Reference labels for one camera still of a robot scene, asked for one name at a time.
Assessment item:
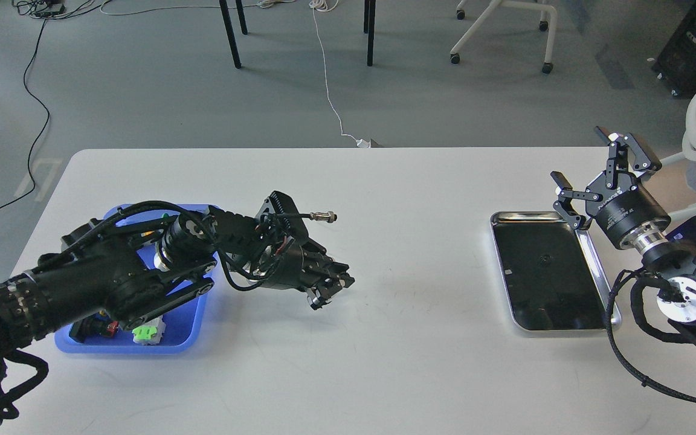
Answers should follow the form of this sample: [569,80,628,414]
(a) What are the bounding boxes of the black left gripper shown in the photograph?
[251,239,355,310]

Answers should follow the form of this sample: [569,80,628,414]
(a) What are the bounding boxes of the green white push button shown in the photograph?
[132,318,167,345]

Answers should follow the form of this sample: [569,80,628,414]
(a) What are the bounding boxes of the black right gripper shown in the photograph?
[550,126,671,250]

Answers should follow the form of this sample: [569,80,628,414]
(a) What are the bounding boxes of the black table legs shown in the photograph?
[218,0,379,69]

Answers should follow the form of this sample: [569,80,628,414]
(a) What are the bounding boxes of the white floor cable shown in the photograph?
[309,0,373,149]

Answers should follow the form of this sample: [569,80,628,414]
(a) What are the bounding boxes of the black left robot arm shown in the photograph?
[0,191,355,424]

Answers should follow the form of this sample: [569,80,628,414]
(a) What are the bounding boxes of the blue plastic tray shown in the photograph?
[53,204,209,355]

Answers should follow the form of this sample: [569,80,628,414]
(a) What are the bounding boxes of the silver metal tray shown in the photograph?
[491,210,622,338]

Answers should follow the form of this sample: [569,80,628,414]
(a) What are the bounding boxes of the white rolling chair base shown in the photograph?
[449,0,559,75]

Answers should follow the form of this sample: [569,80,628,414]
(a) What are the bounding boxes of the black red switch part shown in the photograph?
[68,317,119,343]

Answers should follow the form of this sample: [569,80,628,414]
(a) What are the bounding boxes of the black floor cable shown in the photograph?
[0,0,101,272]

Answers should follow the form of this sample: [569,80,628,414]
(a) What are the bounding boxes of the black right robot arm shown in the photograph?
[550,126,696,347]

